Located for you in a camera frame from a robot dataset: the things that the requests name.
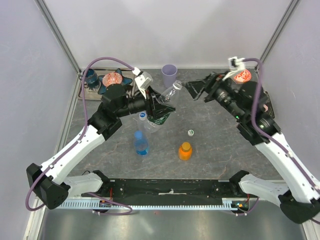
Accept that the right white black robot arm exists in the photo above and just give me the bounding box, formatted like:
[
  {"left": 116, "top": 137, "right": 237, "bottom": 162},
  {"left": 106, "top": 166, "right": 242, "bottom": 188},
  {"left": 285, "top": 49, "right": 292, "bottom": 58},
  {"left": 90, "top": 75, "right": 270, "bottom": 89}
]
[{"left": 183, "top": 72, "right": 320, "bottom": 224}]

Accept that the dark floral square plate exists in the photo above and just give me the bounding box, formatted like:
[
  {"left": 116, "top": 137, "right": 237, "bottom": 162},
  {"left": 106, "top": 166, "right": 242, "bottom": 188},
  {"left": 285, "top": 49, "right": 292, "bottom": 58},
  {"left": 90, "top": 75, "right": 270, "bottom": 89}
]
[{"left": 263, "top": 91, "right": 275, "bottom": 119}]

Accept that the blue star-shaped dish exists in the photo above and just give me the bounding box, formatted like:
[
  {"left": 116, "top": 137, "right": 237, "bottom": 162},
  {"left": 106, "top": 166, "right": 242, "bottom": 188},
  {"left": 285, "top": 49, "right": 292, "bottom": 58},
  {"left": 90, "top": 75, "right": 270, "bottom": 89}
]
[{"left": 97, "top": 68, "right": 133, "bottom": 95}]

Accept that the orange juice bottle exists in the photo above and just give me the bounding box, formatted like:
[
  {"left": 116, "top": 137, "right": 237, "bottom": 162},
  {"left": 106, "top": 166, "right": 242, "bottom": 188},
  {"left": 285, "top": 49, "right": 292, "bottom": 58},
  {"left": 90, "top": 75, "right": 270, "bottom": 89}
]
[{"left": 178, "top": 142, "right": 193, "bottom": 161}]

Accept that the clear bottle blue-white cap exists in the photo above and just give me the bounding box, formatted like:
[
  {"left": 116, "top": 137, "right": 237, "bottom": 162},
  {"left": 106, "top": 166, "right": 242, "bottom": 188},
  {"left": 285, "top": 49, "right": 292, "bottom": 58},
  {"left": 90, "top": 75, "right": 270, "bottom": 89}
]
[{"left": 136, "top": 111, "right": 152, "bottom": 138}]

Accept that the slotted cable duct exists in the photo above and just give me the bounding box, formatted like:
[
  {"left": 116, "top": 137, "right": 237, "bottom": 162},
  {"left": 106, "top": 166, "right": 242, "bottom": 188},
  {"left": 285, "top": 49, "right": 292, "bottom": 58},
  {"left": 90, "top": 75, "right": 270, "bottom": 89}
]
[{"left": 57, "top": 198, "right": 237, "bottom": 211}]

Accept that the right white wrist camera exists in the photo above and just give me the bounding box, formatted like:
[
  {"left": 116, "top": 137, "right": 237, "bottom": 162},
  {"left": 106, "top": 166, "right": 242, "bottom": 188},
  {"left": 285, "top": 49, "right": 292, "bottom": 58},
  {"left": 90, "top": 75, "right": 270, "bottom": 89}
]
[{"left": 222, "top": 56, "right": 245, "bottom": 82}]

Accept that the red patterned bowl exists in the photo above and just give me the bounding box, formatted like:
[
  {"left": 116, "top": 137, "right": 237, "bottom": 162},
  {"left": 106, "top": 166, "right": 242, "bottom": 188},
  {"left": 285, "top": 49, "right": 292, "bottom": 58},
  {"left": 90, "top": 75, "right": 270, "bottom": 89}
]
[{"left": 102, "top": 72, "right": 123, "bottom": 87}]

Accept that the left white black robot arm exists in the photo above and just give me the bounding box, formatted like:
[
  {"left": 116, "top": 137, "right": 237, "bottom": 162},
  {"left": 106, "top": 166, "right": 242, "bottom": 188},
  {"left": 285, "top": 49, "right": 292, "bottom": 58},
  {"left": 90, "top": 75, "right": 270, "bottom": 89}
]
[{"left": 26, "top": 84, "right": 175, "bottom": 210}]

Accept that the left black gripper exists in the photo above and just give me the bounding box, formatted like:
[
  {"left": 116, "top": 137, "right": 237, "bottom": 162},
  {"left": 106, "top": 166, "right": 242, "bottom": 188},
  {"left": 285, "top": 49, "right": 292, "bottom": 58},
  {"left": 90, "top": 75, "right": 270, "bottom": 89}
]
[{"left": 116, "top": 86, "right": 176, "bottom": 121}]

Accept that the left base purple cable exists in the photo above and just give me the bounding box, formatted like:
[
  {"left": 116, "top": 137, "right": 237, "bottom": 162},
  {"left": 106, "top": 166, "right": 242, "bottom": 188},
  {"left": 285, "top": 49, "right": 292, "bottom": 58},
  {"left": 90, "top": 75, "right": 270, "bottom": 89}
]
[{"left": 86, "top": 191, "right": 133, "bottom": 217}]

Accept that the metal tray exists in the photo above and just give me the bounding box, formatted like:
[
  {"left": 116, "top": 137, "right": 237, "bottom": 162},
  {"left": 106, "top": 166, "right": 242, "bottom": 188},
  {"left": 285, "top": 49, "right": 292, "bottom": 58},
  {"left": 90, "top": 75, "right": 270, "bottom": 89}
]
[{"left": 77, "top": 66, "right": 139, "bottom": 101}]

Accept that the white green bottle cap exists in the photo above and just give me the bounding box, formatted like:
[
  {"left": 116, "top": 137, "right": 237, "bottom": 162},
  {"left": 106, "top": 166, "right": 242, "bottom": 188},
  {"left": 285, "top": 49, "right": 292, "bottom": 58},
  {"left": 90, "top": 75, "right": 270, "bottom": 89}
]
[{"left": 187, "top": 129, "right": 195, "bottom": 137}]

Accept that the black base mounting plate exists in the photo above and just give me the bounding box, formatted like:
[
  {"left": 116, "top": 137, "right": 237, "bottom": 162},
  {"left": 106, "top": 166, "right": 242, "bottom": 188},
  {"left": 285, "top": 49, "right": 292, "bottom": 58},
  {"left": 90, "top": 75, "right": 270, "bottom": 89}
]
[{"left": 96, "top": 178, "right": 247, "bottom": 206}]

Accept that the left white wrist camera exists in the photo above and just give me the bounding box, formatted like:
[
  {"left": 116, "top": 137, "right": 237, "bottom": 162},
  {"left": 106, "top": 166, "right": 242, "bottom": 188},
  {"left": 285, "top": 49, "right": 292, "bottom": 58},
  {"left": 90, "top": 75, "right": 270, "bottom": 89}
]
[{"left": 134, "top": 71, "right": 153, "bottom": 99}]

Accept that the clear plastic bottle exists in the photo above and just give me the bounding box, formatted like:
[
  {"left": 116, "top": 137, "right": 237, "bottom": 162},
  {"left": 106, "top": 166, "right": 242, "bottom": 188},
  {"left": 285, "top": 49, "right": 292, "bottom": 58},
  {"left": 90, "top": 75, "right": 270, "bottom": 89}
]
[{"left": 147, "top": 80, "right": 183, "bottom": 133}]

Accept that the lavender plastic cup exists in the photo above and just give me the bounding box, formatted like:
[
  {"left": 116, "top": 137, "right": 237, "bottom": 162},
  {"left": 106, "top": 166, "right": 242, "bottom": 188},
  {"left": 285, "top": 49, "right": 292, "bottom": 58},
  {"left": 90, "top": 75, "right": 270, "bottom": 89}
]
[{"left": 161, "top": 64, "right": 178, "bottom": 88}]

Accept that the blue water bottle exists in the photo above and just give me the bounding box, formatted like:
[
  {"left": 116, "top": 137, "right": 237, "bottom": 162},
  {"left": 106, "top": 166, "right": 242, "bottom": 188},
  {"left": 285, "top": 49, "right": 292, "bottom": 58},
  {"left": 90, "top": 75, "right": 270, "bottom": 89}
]
[{"left": 133, "top": 130, "right": 150, "bottom": 156}]

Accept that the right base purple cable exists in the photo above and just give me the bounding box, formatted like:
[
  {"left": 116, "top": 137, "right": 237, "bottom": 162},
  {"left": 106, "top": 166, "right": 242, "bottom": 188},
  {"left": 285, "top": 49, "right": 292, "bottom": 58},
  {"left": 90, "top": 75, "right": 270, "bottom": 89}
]
[{"left": 224, "top": 192, "right": 262, "bottom": 217}]

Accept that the red white floral bowl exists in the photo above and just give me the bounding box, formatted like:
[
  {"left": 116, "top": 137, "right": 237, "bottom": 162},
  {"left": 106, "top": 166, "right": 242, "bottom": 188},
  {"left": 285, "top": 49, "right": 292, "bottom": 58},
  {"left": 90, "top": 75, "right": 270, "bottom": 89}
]
[{"left": 233, "top": 69, "right": 252, "bottom": 84}]

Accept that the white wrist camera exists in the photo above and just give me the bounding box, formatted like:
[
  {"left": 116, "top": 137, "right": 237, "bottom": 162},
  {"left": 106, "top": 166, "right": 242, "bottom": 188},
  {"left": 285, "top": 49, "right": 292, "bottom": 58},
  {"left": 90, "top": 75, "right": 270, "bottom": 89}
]
[
  {"left": 222, "top": 56, "right": 245, "bottom": 82},
  {"left": 134, "top": 71, "right": 153, "bottom": 99}
]

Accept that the pink white mug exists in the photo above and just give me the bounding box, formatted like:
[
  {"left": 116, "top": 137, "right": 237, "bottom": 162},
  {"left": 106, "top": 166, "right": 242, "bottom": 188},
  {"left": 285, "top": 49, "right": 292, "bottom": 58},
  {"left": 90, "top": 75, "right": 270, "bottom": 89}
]
[{"left": 263, "top": 104, "right": 269, "bottom": 112}]

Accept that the dark blue teacup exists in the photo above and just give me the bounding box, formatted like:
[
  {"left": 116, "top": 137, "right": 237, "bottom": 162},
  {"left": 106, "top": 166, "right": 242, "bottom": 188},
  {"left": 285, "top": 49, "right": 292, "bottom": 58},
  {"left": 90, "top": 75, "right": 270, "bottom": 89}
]
[{"left": 82, "top": 68, "right": 98, "bottom": 88}]

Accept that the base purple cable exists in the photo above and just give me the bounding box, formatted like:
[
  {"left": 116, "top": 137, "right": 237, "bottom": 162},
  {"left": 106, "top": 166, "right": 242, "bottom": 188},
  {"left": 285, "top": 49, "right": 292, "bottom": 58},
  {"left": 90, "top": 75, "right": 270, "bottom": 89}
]
[
  {"left": 224, "top": 192, "right": 262, "bottom": 217},
  {"left": 86, "top": 191, "right": 133, "bottom": 217}
]

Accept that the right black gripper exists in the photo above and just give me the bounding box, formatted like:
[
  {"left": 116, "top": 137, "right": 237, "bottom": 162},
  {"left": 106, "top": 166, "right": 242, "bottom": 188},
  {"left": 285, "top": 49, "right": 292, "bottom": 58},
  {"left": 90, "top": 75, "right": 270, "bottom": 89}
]
[{"left": 182, "top": 70, "right": 246, "bottom": 121}]

